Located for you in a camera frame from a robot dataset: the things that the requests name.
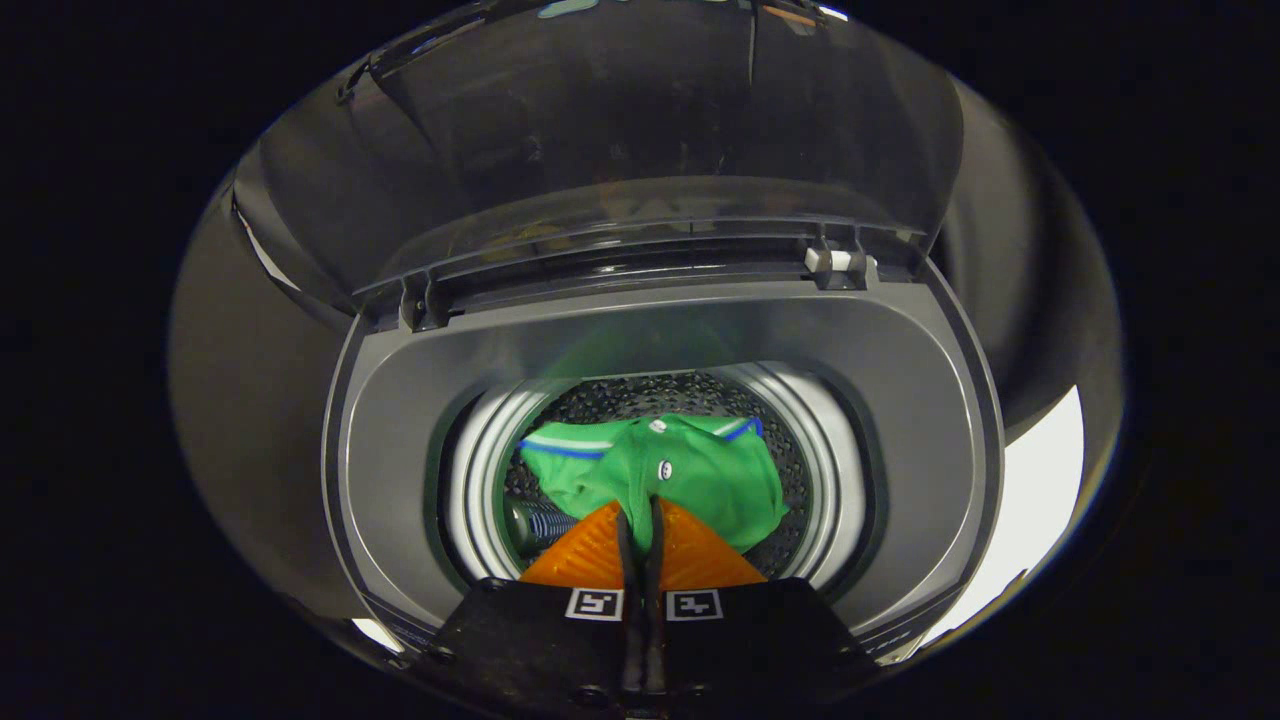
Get white box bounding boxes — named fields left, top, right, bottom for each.
left=920, top=385, right=1086, bottom=646

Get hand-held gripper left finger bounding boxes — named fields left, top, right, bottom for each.
left=420, top=497, right=641, bottom=716

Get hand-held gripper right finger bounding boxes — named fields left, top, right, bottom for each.
left=648, top=494, right=881, bottom=716

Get transparent washing machine lid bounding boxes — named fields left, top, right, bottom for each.
left=232, top=0, right=966, bottom=331

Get green polo shirt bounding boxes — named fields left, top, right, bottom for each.
left=518, top=413, right=791, bottom=556

